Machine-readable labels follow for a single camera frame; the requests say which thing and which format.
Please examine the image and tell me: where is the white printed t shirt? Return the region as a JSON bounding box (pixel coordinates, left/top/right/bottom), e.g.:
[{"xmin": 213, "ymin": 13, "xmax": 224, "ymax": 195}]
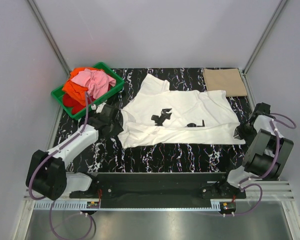
[{"xmin": 118, "ymin": 74, "xmax": 246, "ymax": 149}]

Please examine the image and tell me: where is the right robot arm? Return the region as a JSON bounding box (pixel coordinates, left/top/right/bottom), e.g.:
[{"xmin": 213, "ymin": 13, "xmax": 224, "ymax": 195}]
[{"xmin": 217, "ymin": 102, "xmax": 297, "ymax": 199}]

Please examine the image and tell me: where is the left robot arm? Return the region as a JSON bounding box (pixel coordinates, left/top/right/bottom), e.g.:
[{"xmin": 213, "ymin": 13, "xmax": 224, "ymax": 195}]
[{"xmin": 25, "ymin": 104, "xmax": 123, "ymax": 201}]

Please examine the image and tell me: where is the pink t shirt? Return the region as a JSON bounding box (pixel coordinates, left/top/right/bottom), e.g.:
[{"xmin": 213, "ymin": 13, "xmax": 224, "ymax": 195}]
[{"xmin": 71, "ymin": 68, "xmax": 117, "ymax": 99}]

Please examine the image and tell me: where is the orange t shirt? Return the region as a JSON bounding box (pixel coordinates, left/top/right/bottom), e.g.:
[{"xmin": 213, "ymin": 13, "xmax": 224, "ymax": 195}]
[{"xmin": 62, "ymin": 67, "xmax": 98, "ymax": 106}]

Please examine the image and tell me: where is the red t shirt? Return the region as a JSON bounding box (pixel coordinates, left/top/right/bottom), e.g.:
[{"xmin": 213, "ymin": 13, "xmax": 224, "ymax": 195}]
[{"xmin": 62, "ymin": 93, "xmax": 86, "ymax": 115}]

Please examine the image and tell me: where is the folded beige t shirt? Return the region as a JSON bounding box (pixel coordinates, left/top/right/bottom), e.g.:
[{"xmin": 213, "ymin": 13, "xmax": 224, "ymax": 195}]
[{"xmin": 203, "ymin": 68, "xmax": 248, "ymax": 97}]

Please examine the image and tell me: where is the green plastic bin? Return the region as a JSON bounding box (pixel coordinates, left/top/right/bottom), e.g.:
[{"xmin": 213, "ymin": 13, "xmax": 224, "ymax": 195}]
[{"xmin": 51, "ymin": 62, "xmax": 124, "ymax": 120}]

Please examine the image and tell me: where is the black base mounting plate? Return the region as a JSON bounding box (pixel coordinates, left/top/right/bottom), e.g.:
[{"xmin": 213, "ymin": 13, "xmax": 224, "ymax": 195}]
[{"xmin": 69, "ymin": 173, "xmax": 246, "ymax": 210}]

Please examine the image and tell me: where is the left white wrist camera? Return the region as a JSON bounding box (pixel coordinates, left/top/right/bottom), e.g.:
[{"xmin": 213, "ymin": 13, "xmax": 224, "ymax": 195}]
[{"xmin": 91, "ymin": 102, "xmax": 106, "ymax": 114}]

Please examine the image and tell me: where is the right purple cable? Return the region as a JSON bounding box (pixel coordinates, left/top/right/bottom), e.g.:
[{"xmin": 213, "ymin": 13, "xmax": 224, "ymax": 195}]
[{"xmin": 236, "ymin": 112, "xmax": 297, "ymax": 217}]

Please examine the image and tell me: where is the purple cable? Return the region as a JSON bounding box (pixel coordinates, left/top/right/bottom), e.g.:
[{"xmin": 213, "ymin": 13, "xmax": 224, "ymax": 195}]
[
  {"xmin": 236, "ymin": 112, "xmax": 297, "ymax": 217},
  {"xmin": 28, "ymin": 91, "xmax": 98, "ymax": 240}
]

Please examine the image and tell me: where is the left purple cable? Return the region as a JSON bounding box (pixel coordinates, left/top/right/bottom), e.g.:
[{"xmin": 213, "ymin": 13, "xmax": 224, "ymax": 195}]
[{"xmin": 28, "ymin": 91, "xmax": 98, "ymax": 240}]

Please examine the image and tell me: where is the slotted cable duct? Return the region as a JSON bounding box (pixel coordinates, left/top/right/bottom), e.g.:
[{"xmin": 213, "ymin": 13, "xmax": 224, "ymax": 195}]
[{"xmin": 34, "ymin": 200, "xmax": 100, "ymax": 211}]

